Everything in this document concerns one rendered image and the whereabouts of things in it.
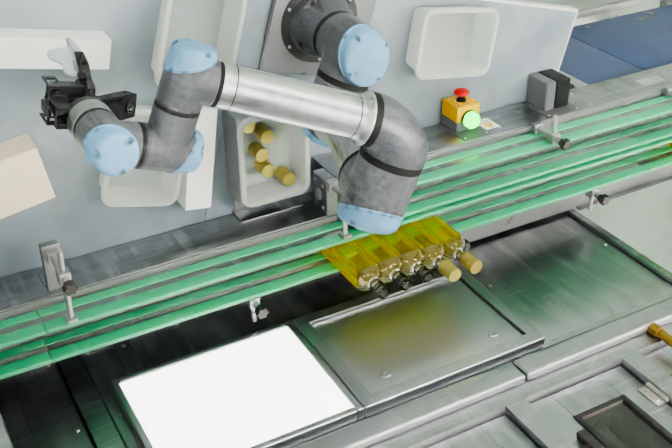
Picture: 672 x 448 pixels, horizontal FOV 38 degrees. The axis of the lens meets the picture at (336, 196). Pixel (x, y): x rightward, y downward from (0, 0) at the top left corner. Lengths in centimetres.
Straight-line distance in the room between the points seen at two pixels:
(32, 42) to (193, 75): 51
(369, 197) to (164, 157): 36
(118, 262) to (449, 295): 78
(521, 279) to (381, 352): 49
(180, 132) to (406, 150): 38
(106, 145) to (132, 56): 60
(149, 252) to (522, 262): 96
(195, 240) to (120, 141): 75
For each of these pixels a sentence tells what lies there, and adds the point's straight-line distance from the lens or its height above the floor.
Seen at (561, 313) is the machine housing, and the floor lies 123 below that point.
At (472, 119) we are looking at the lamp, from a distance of 244.
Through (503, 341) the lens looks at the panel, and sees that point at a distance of 222.
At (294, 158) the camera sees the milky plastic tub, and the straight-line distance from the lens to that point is 228.
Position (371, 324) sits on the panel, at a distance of 224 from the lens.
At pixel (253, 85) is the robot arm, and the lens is 155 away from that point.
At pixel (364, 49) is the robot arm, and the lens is 201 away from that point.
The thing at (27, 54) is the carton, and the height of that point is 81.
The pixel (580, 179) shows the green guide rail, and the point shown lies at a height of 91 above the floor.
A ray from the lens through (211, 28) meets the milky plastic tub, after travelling 211.
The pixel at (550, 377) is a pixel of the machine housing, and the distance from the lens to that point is 218.
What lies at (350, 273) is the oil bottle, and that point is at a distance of 218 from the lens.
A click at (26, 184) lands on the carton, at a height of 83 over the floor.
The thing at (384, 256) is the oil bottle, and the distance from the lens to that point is 219.
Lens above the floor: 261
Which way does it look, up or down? 50 degrees down
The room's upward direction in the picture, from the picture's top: 132 degrees clockwise
